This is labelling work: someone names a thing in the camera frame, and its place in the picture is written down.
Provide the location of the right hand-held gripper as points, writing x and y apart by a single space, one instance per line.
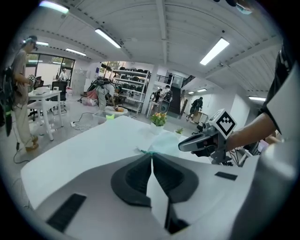
223 123

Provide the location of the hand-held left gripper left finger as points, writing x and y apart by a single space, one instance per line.
105 206

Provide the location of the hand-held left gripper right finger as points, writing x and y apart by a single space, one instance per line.
211 194

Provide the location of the clear plastic pouch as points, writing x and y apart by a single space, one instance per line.
164 141

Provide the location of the person's right forearm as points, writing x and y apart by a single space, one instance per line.
253 129

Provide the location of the small green potted plant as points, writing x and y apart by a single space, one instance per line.
179 130

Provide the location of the orange flower potted plant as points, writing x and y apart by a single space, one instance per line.
158 118

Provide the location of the black staircase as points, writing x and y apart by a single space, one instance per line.
174 100

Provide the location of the clear floor bin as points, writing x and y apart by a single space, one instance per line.
102 117

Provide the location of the white rack of black chairs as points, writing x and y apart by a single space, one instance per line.
131 80

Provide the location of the ceiling light bar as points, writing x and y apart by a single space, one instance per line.
214 51
107 38
54 7
75 52

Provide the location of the person's black clothing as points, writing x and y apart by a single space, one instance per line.
279 77

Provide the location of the white desk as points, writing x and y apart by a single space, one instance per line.
44 93

